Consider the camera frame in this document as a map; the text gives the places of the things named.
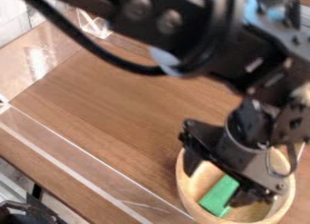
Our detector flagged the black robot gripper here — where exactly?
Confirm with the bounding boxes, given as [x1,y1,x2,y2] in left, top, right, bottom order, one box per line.
[178,97,310,208]

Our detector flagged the clear acrylic wall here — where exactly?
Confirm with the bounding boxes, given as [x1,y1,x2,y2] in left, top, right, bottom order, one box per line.
[0,22,81,102]
[0,103,194,224]

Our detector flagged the green rectangular block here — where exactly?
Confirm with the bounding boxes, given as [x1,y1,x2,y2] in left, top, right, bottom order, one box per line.
[198,175,239,218]

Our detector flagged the clear acrylic left wall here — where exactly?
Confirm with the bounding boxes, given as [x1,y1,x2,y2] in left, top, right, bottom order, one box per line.
[0,22,81,102]

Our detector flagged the clear acrylic corner bracket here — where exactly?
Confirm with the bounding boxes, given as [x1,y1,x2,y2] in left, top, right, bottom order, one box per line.
[76,8,112,39]

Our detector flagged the clear acrylic front wall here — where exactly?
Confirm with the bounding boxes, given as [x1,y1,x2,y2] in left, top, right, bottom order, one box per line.
[0,103,194,224]

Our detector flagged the brown wooden bowl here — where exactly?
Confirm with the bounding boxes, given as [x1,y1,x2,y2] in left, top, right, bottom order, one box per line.
[174,150,295,224]

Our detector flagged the black clamp at table edge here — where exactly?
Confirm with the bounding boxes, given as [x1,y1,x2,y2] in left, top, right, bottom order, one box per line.
[0,193,68,224]

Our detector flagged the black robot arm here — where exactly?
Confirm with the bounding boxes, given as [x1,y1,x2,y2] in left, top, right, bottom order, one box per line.
[30,0,310,207]

